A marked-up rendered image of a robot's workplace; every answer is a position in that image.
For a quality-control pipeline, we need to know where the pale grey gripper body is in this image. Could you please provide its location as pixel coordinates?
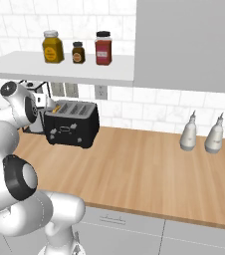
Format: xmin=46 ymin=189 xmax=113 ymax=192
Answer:
xmin=44 ymin=96 xmax=58 ymax=114

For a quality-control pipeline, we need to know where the black four-slot toaster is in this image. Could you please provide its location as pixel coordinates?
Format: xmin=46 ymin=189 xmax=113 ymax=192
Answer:
xmin=44 ymin=99 xmax=101 ymax=149

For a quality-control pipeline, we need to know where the yellow jar with silver lid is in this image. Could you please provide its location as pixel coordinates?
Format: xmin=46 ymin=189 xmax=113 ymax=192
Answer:
xmin=41 ymin=30 xmax=66 ymax=65

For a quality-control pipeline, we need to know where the small brown jar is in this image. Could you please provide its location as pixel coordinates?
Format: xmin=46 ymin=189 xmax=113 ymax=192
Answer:
xmin=71 ymin=41 xmax=87 ymax=65

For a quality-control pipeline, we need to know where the red jar with black lid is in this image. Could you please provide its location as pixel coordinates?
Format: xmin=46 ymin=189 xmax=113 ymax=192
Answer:
xmin=95 ymin=30 xmax=113 ymax=67

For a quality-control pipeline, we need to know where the white squeeze bottle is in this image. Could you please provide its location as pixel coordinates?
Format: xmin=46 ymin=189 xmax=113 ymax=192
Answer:
xmin=178 ymin=110 xmax=198 ymax=152
xmin=204 ymin=112 xmax=225 ymax=154

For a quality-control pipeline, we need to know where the grey drawer front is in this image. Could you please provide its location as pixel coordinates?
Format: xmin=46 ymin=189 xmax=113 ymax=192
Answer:
xmin=161 ymin=218 xmax=225 ymax=255
xmin=79 ymin=205 xmax=167 ymax=237

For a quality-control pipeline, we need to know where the grey cupboard door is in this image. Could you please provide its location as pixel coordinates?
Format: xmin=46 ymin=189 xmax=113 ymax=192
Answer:
xmin=72 ymin=221 xmax=164 ymax=255

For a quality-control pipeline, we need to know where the grey wall socket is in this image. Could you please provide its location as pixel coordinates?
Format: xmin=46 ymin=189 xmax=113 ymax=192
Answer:
xmin=64 ymin=83 xmax=80 ymax=99
xmin=94 ymin=85 xmax=109 ymax=101
xmin=50 ymin=82 xmax=66 ymax=98

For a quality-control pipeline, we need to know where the white wall shelf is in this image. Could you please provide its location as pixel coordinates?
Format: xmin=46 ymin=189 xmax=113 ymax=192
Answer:
xmin=0 ymin=50 xmax=135 ymax=88

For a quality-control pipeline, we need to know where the grey drawer handle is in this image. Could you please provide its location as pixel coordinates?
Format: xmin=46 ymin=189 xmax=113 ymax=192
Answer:
xmin=99 ymin=214 xmax=125 ymax=224

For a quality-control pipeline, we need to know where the grey wall cupboard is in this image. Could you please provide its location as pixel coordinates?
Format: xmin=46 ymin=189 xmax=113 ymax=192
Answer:
xmin=132 ymin=0 xmax=225 ymax=96

